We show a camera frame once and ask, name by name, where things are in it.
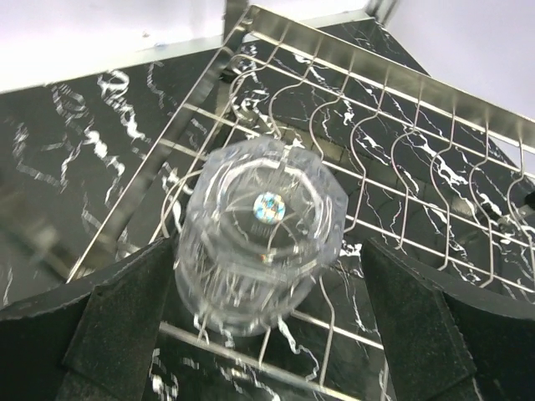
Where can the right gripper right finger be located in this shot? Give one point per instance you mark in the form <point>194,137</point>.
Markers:
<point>445,339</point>

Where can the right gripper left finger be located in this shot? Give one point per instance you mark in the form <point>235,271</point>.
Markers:
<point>91,339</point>

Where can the clear faceted glass tumbler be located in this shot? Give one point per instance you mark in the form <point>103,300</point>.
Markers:
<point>262,224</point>

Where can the steel two-tier dish rack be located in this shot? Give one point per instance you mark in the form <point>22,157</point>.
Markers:
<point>417,177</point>

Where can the black marble pattern mat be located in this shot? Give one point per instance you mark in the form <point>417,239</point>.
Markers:
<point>73,146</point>

